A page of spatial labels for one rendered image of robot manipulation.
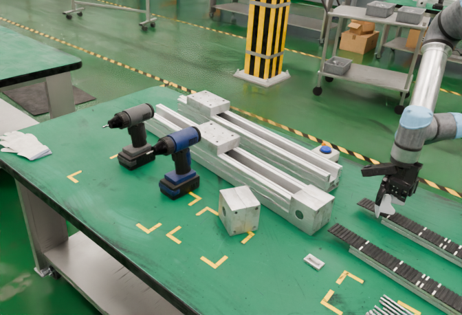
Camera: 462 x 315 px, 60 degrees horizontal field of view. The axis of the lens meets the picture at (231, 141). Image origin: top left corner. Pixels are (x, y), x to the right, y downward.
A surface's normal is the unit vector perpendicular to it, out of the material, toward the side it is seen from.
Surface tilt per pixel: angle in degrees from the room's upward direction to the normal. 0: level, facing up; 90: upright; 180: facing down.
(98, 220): 0
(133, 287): 0
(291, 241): 0
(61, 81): 90
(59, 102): 90
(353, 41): 89
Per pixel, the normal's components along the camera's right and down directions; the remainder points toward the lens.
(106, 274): 0.06, -0.87
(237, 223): 0.37, 0.47
